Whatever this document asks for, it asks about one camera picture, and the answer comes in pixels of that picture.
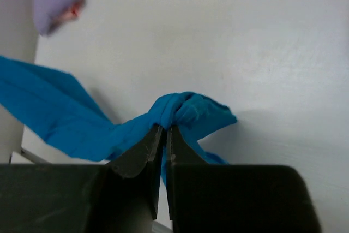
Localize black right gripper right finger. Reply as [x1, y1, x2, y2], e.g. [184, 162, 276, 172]
[166, 126, 208, 220]

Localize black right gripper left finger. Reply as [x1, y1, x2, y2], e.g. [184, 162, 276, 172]
[107, 124, 163, 219]

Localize blue t-shirt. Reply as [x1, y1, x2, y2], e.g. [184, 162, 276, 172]
[0, 55, 238, 190]

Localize folded salmon t-shirt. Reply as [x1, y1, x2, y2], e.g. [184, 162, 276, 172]
[59, 0, 85, 21]

